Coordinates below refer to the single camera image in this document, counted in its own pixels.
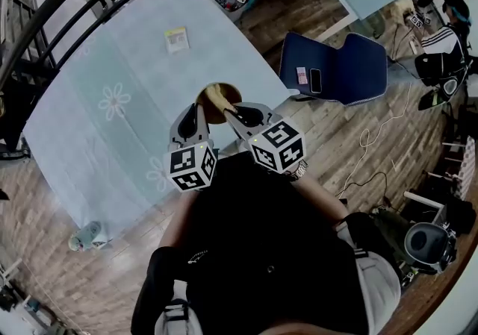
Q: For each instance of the grey trash bin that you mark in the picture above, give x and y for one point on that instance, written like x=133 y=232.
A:
x=233 y=1

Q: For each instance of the pink card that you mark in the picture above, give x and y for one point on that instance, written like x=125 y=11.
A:
x=302 y=75

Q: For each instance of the black phone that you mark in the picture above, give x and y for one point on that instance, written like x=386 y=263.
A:
x=315 y=81

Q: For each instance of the dark blue chair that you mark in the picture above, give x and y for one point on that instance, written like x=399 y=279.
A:
x=347 y=72

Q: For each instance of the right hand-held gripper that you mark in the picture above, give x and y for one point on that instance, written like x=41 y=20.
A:
x=278 y=145

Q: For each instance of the silver wristwatch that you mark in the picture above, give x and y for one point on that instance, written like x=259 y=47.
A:
x=298 y=170

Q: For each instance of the small yellow white sachet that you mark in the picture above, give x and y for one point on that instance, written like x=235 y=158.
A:
x=177 y=40

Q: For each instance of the person's own body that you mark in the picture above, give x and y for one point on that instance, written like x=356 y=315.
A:
x=269 y=251

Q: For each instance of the person's right forearm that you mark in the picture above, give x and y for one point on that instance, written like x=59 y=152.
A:
x=321 y=199

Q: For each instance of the light blue table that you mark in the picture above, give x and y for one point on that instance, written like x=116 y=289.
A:
x=130 y=65

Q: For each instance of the black metal railing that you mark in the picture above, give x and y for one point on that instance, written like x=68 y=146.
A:
x=33 y=46

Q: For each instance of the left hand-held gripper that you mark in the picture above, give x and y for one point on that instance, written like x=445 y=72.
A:
x=188 y=165

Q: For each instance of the white stool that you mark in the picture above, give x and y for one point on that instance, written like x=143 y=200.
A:
x=425 y=201

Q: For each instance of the yellow-brown bowl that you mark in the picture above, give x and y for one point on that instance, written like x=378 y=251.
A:
x=232 y=93

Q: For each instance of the person's left forearm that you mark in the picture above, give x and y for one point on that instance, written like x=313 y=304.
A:
x=177 y=218

